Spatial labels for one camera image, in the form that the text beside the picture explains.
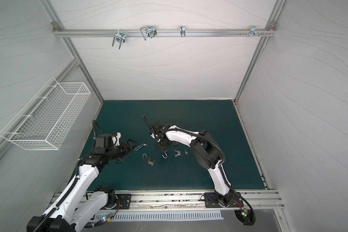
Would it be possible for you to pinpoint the silver key bunch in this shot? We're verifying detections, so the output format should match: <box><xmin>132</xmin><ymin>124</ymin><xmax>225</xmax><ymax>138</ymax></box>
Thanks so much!
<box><xmin>175</xmin><ymin>150</ymin><xmax>181</xmax><ymax>157</ymax></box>

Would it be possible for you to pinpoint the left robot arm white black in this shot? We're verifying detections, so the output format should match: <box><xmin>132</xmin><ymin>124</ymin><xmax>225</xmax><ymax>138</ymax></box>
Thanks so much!
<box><xmin>26</xmin><ymin>120</ymin><xmax>138</xmax><ymax>232</ymax></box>

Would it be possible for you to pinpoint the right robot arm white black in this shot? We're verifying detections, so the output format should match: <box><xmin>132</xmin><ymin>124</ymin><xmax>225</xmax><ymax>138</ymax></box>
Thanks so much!
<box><xmin>142</xmin><ymin>116</ymin><xmax>256</xmax><ymax>226</ymax></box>

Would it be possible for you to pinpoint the black padlock with keys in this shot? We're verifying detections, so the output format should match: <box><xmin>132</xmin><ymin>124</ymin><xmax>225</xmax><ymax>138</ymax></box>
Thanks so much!
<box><xmin>142</xmin><ymin>154</ymin><xmax>155</xmax><ymax>166</ymax></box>

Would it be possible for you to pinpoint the metal U hook left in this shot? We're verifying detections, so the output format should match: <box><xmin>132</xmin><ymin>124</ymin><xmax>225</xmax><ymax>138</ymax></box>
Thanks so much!
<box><xmin>112</xmin><ymin>32</ymin><xmax>126</xmax><ymax>49</ymax></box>

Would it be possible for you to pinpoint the metal u hook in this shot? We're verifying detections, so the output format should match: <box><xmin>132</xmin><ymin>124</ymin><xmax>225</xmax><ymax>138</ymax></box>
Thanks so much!
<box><xmin>140</xmin><ymin>25</ymin><xmax>157</xmax><ymax>41</ymax></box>
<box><xmin>112</xmin><ymin>32</ymin><xmax>126</xmax><ymax>49</ymax></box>

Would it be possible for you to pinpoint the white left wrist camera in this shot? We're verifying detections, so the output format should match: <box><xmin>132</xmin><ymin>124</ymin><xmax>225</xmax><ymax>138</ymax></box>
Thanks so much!
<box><xmin>112</xmin><ymin>132</ymin><xmax>121</xmax><ymax>147</ymax></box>

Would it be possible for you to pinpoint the white slotted cable duct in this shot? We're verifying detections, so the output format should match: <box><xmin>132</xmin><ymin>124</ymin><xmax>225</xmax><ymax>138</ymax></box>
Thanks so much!
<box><xmin>110</xmin><ymin>210</ymin><xmax>224</xmax><ymax>222</ymax></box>

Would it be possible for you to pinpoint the white wire basket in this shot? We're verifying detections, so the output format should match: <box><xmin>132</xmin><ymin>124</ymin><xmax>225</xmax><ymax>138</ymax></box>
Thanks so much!
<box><xmin>0</xmin><ymin>77</ymin><xmax>91</xmax><ymax>150</ymax></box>

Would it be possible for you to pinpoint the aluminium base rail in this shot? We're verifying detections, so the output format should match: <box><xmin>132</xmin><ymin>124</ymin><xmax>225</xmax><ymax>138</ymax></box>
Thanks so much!
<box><xmin>116</xmin><ymin>189</ymin><xmax>285</xmax><ymax>211</ymax></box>

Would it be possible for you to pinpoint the metal hook bracket right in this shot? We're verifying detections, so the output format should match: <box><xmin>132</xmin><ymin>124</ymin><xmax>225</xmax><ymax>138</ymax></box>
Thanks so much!
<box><xmin>240</xmin><ymin>26</ymin><xmax>265</xmax><ymax>37</ymax></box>

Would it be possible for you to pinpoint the aluminium wall rail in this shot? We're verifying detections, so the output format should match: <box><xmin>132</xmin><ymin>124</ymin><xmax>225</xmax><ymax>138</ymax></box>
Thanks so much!
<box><xmin>53</xmin><ymin>28</ymin><xmax>277</xmax><ymax>38</ymax></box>

